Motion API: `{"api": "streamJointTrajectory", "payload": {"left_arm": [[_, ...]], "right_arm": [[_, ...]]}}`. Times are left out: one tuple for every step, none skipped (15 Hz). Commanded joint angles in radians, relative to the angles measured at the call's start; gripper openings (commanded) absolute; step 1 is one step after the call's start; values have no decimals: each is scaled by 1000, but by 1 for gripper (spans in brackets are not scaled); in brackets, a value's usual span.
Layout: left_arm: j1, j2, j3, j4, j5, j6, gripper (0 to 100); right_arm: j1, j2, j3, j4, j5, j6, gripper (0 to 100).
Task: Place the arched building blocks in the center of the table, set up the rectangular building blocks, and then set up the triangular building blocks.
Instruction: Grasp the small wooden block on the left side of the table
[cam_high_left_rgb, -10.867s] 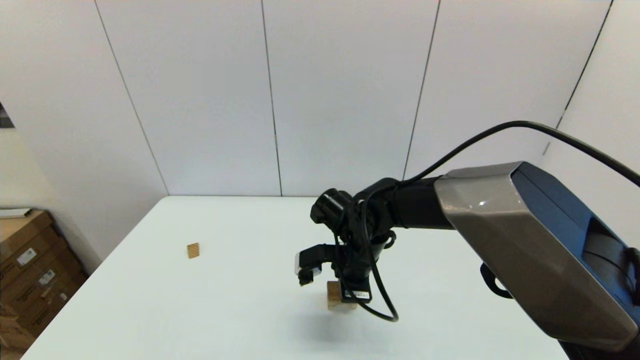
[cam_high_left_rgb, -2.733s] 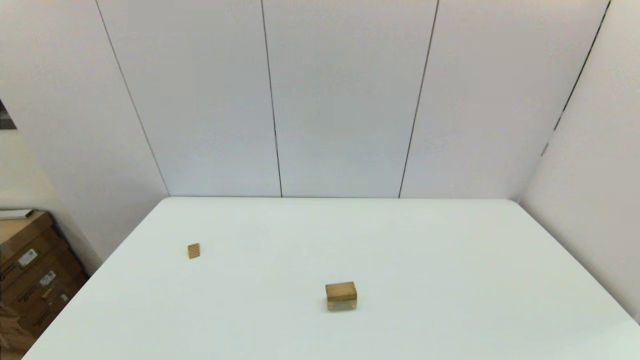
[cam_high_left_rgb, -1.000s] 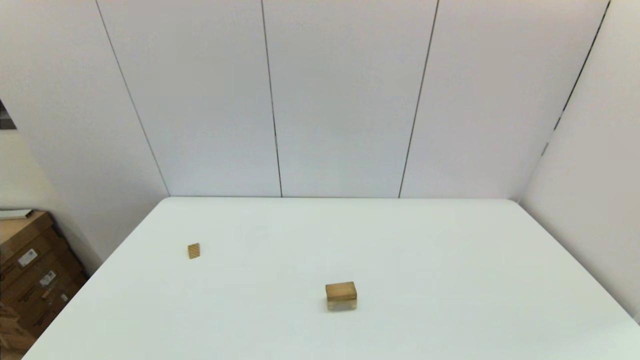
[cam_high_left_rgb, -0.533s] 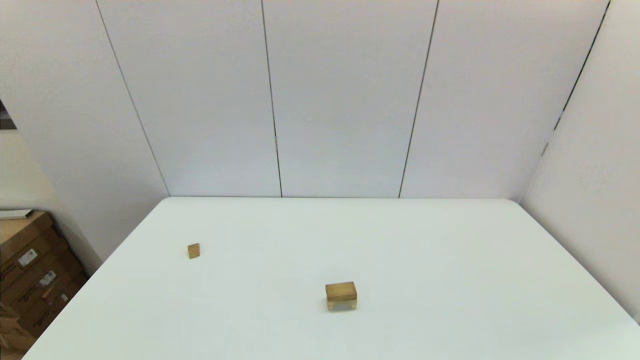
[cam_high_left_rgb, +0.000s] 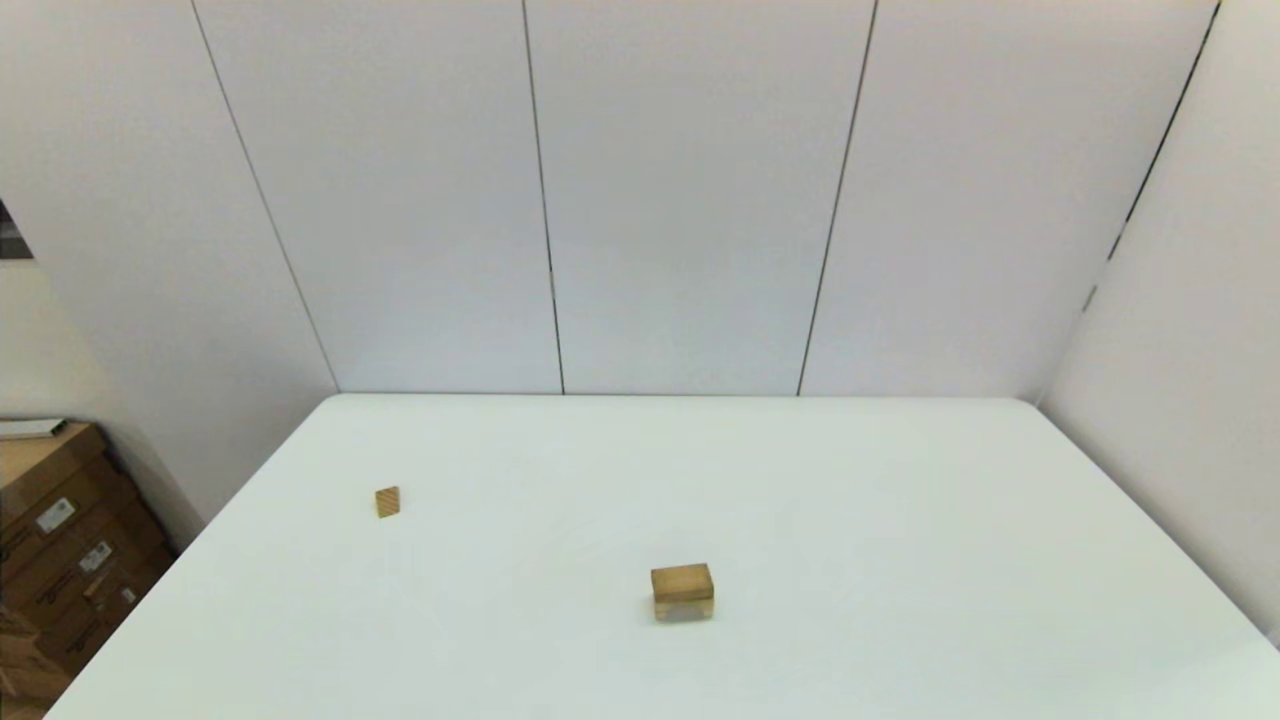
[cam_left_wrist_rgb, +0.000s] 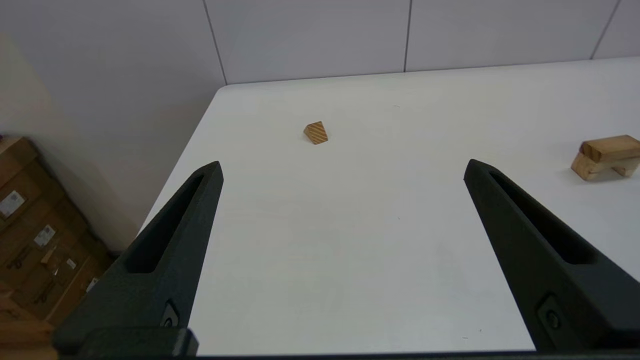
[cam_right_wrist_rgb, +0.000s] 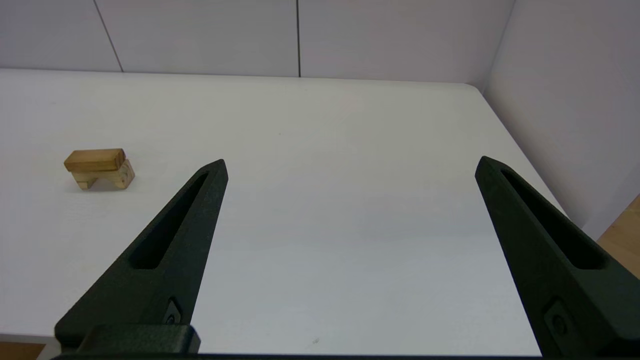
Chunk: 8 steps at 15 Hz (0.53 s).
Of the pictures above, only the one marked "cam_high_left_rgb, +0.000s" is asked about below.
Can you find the rectangular wooden building block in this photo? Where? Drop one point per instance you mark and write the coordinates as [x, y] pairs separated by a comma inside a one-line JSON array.
[[682, 582]]

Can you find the dark wall picture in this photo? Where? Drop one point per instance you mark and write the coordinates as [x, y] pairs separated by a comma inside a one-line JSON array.
[[10, 238]]

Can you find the flat white board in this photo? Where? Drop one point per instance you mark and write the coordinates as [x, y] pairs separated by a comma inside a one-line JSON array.
[[30, 428]]

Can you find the arched wooden building block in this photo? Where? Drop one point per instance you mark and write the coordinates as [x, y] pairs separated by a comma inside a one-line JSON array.
[[684, 611]]

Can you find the striped triangular wooden block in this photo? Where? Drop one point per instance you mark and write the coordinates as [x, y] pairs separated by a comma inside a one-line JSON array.
[[388, 502]]

